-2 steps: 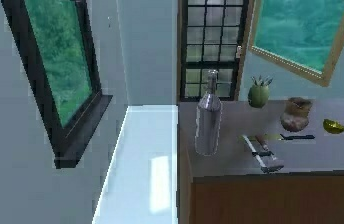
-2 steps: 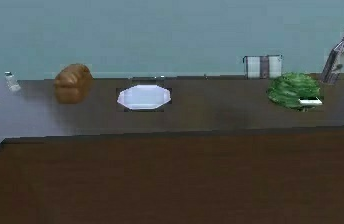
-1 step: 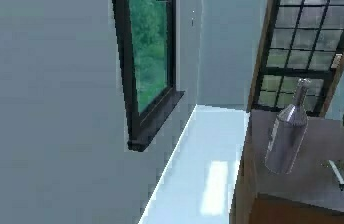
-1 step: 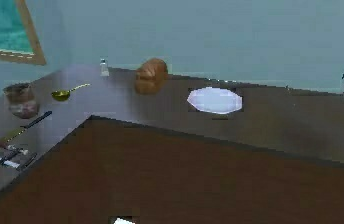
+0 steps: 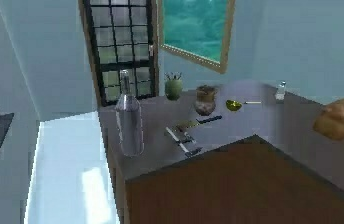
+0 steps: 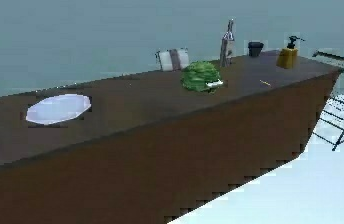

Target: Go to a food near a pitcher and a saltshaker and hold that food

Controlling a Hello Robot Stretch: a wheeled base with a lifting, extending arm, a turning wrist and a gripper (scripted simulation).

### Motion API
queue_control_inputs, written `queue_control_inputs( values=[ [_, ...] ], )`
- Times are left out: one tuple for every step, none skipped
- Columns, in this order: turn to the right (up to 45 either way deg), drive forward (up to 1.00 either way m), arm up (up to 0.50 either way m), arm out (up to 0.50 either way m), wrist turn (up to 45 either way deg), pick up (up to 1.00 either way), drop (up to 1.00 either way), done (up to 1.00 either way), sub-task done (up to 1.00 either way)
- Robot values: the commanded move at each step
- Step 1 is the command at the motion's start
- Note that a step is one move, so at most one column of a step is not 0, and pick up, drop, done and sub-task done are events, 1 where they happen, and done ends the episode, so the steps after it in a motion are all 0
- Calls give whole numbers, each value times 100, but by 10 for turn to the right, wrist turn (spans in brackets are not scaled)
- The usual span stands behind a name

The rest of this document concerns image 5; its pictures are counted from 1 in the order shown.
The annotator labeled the brown glass pitcher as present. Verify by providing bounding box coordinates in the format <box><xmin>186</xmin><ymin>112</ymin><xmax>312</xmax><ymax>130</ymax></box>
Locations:
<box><xmin>193</xmin><ymin>84</ymin><xmax>218</xmax><ymax>117</ymax></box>

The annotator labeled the clear glass saltshaker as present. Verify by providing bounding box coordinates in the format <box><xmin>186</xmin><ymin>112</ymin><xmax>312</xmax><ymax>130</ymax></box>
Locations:
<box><xmin>274</xmin><ymin>80</ymin><xmax>287</xmax><ymax>101</ymax></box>

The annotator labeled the olive flat spatula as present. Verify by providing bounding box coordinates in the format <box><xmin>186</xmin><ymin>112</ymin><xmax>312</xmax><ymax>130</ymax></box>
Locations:
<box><xmin>175</xmin><ymin>120</ymin><xmax>201</xmax><ymax>132</ymax></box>

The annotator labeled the green cup with utensils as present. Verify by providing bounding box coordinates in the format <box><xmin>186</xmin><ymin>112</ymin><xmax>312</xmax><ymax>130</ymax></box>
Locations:
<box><xmin>164</xmin><ymin>71</ymin><xmax>184</xmax><ymax>101</ymax></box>

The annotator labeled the grey kitchen counter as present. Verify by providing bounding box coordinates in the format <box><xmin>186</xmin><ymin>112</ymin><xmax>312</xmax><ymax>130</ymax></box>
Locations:
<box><xmin>98</xmin><ymin>79</ymin><xmax>344</xmax><ymax>224</ymax></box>

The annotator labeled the grey spatula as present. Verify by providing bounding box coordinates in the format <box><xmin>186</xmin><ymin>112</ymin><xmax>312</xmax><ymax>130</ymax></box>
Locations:
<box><xmin>178</xmin><ymin>131</ymin><xmax>203</xmax><ymax>158</ymax></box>

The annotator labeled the dark blue knife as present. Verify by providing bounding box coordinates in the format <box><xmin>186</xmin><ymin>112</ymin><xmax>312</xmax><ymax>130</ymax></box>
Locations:
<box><xmin>195</xmin><ymin>115</ymin><xmax>223</xmax><ymax>124</ymax></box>

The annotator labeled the clear glass bottle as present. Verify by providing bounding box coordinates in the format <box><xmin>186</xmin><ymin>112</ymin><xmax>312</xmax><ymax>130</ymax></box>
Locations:
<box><xmin>114</xmin><ymin>69</ymin><xmax>145</xmax><ymax>158</ymax></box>

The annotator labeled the yellow green ladle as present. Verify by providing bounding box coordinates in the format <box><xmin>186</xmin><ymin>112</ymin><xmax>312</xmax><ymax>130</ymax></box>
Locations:
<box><xmin>225</xmin><ymin>99</ymin><xmax>263</xmax><ymax>112</ymax></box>

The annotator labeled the black grid glass door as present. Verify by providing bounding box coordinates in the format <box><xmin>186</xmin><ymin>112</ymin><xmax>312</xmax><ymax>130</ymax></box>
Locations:
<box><xmin>78</xmin><ymin>0</ymin><xmax>160</xmax><ymax>108</ymax></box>

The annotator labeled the brown wooden table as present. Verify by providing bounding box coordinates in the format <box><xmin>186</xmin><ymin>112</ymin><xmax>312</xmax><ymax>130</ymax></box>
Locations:
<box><xmin>124</xmin><ymin>134</ymin><xmax>344</xmax><ymax>224</ymax></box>

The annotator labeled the brown bread loaf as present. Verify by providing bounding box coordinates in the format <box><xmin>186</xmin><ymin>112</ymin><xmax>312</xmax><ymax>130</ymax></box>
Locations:
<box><xmin>312</xmin><ymin>96</ymin><xmax>344</xmax><ymax>141</ymax></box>

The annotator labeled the teal framed wall picture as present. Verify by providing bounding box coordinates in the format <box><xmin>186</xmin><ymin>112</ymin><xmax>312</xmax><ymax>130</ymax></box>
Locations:
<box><xmin>157</xmin><ymin>0</ymin><xmax>237</xmax><ymax>75</ymax></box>

